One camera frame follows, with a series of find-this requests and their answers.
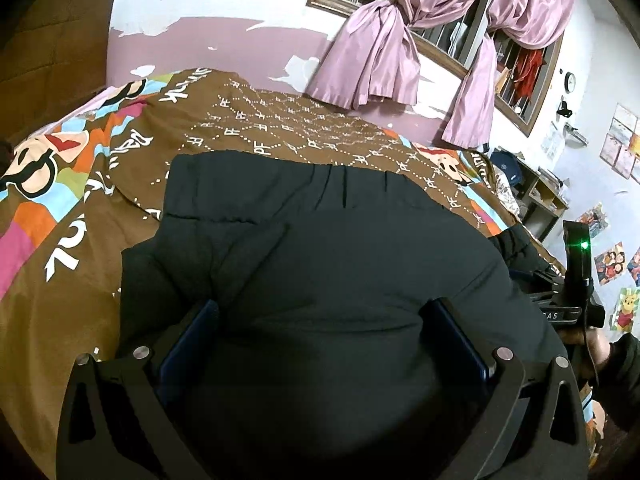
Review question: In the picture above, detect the person's right hand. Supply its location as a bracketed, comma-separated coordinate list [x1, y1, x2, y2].
[562, 328, 612, 380]

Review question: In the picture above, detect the winnie the pooh poster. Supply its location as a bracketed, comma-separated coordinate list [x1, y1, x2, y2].
[610, 287, 639, 333]

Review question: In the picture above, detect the brown wooden headboard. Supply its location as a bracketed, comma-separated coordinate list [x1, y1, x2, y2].
[1, 0, 114, 144]

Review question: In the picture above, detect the dark blue cap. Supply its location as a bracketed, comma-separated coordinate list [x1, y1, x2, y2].
[490, 150, 524, 186]

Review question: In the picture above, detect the purple tied curtain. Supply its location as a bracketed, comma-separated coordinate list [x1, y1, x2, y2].
[442, 0, 575, 148]
[306, 0, 475, 110]

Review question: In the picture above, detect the brown cartoon print bedspread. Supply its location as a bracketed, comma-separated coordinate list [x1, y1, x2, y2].
[1, 68, 512, 478]

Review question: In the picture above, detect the left purple tied curtain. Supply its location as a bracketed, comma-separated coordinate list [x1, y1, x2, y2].
[306, 0, 475, 110]

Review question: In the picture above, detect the cartoon family poster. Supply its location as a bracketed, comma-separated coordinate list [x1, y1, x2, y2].
[594, 242, 626, 286]

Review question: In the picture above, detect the large black jacket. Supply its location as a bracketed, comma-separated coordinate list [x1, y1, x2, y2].
[117, 151, 564, 479]

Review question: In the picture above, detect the wooden side shelf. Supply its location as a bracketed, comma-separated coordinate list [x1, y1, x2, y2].
[512, 158, 568, 242]

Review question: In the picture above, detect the red garment at window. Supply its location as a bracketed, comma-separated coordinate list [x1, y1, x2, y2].
[513, 48, 546, 102]

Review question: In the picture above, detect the right purple tied curtain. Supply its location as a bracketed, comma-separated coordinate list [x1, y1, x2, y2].
[442, 0, 575, 148]

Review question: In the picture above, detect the round wall clock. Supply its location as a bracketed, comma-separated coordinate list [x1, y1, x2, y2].
[564, 72, 577, 94]

